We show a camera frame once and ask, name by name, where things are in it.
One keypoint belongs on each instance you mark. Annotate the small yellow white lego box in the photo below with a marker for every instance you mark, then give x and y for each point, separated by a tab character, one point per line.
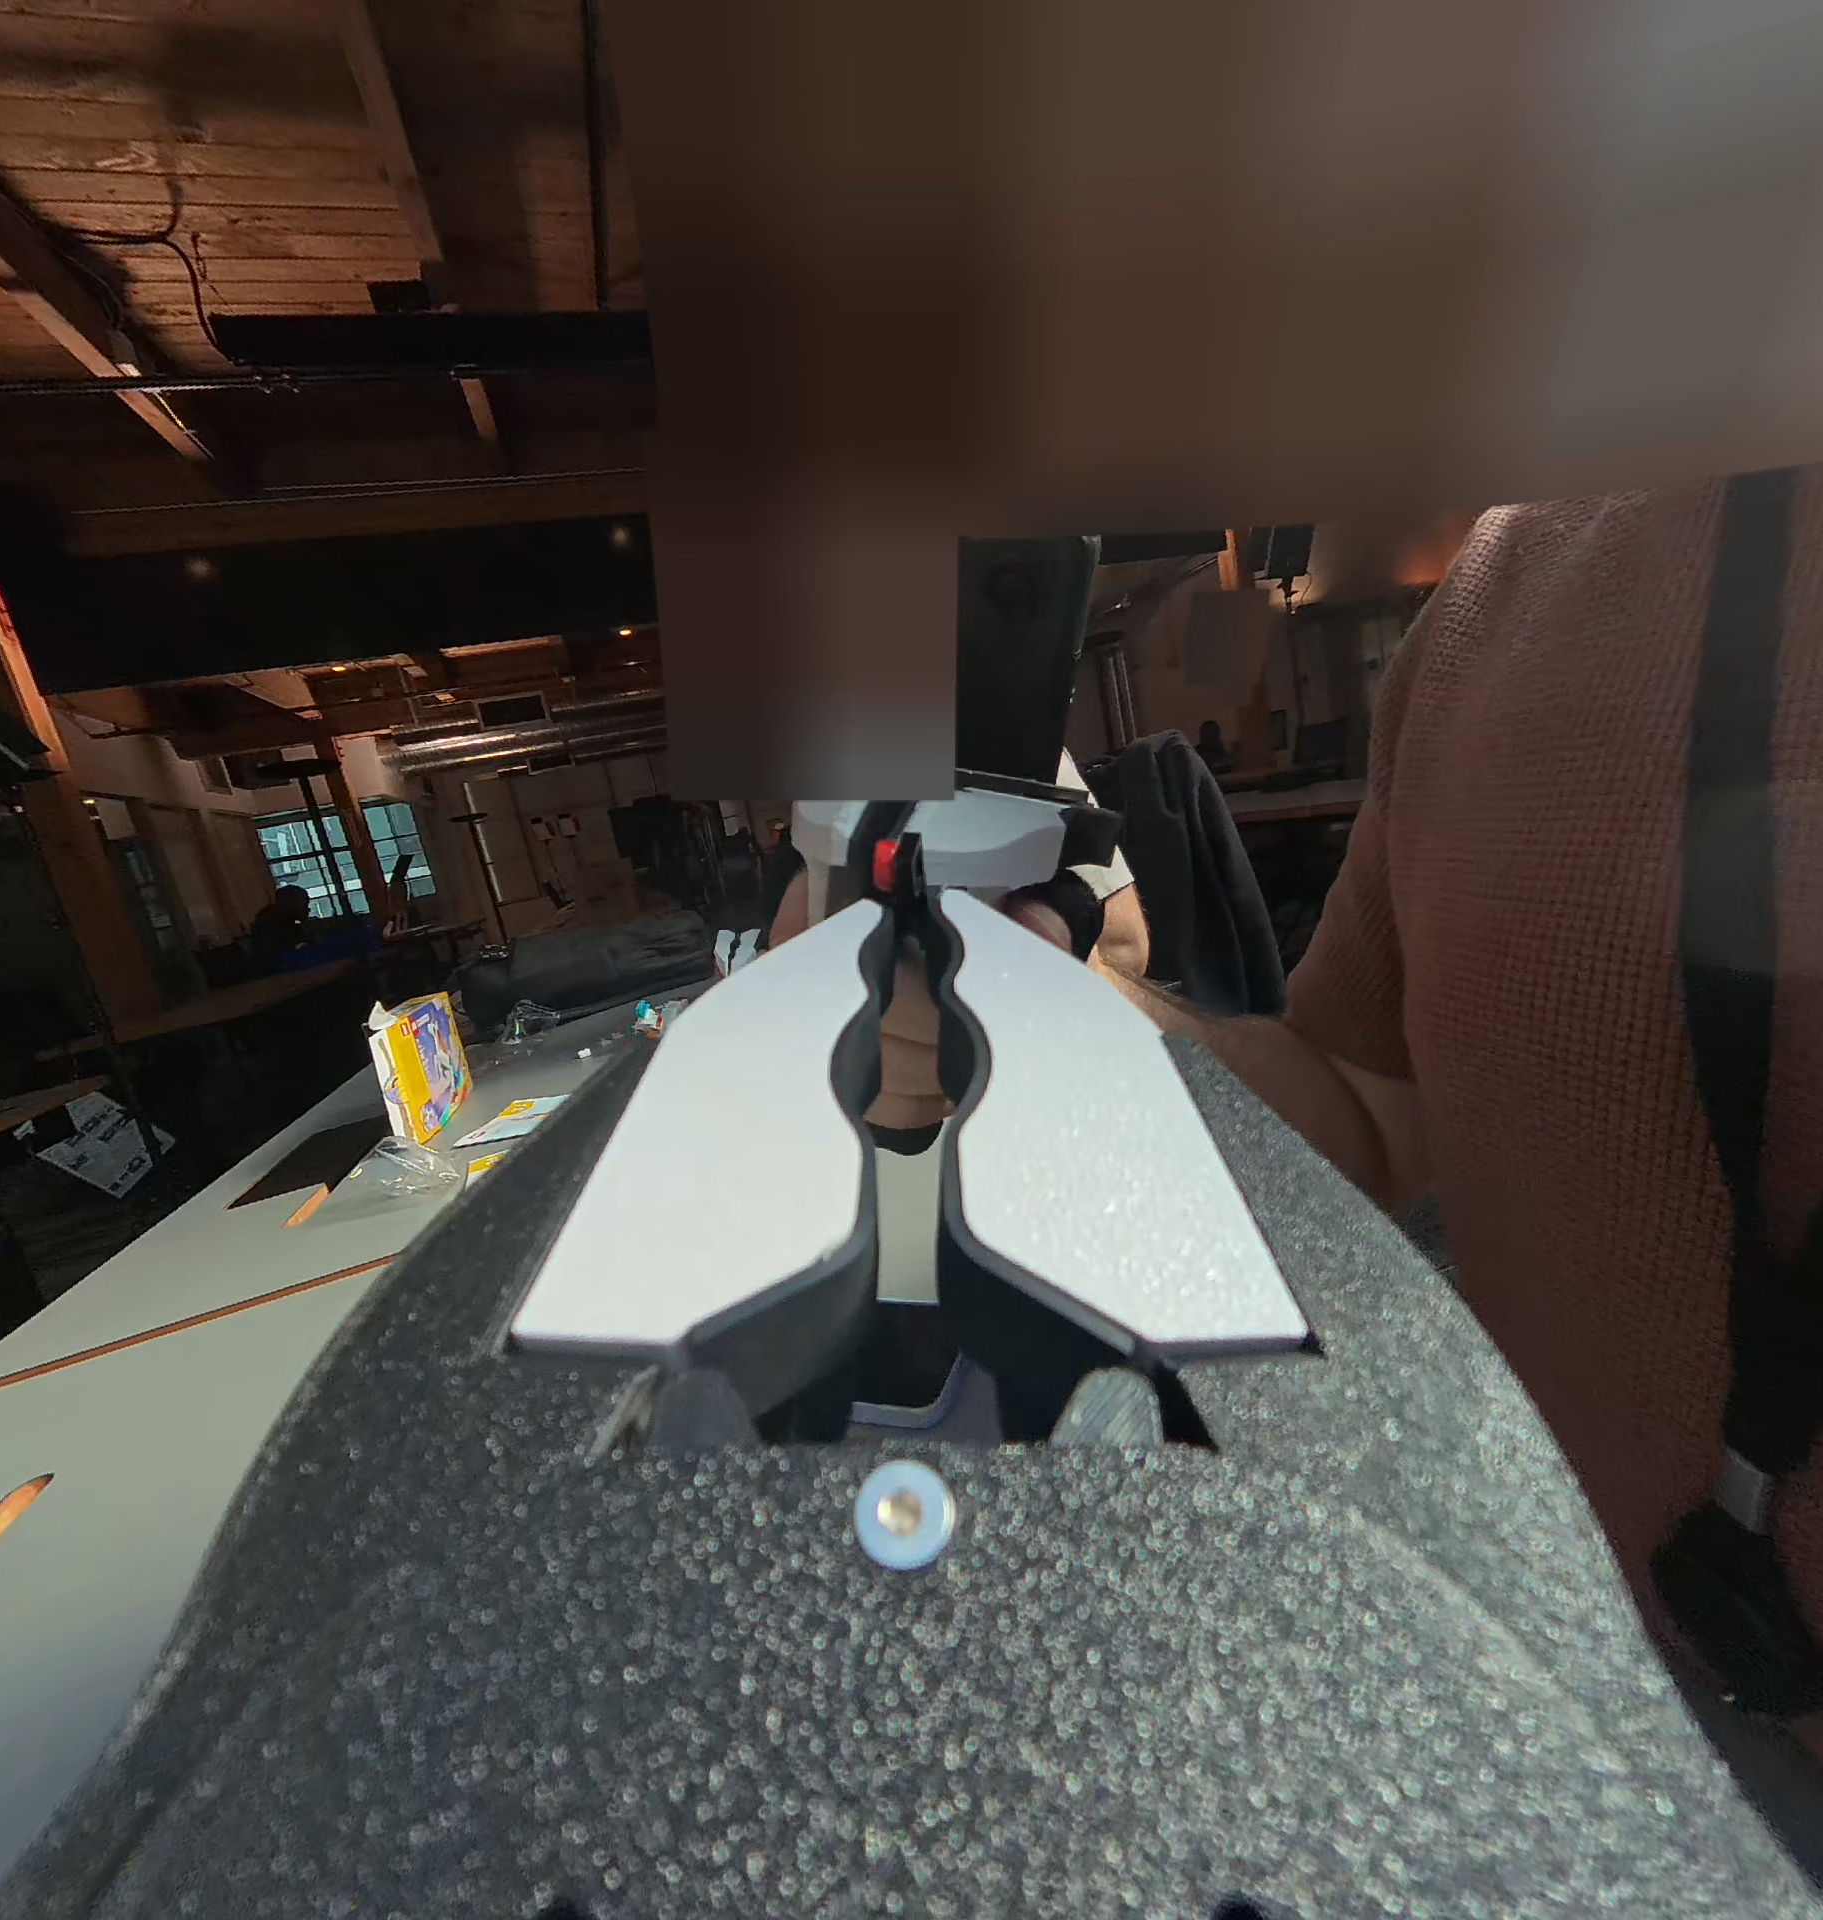
425	1072

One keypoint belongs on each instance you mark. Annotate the metal ventilation duct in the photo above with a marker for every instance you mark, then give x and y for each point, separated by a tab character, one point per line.
535	738

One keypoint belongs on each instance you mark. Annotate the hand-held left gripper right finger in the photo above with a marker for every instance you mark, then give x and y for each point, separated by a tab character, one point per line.
1120	1185

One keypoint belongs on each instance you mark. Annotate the white printed paper sheet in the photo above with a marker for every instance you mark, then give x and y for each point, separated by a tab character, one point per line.
102	1146

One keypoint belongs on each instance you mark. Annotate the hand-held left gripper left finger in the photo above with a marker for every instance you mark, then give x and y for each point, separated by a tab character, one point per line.
700	1185

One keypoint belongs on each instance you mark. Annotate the arched window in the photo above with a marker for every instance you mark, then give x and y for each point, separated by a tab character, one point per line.
340	855

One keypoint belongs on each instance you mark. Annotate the clear plastic bag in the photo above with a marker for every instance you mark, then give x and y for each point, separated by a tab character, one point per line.
530	1023
400	1167

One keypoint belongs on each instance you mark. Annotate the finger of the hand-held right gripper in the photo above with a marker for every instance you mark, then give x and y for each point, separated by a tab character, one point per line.
836	846
1000	841

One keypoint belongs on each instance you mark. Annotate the white smartphone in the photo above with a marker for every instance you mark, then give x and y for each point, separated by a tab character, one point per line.
905	1387

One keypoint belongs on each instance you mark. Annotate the person's right hand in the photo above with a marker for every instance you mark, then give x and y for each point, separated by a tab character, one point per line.
908	1056

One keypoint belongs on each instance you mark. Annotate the black jacket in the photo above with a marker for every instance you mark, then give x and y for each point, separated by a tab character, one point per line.
1195	871

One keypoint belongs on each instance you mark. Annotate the black duffel bag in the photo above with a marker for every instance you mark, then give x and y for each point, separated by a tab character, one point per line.
580	960

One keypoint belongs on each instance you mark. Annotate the pile of loose lego bricks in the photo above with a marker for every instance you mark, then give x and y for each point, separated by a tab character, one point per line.
649	1021

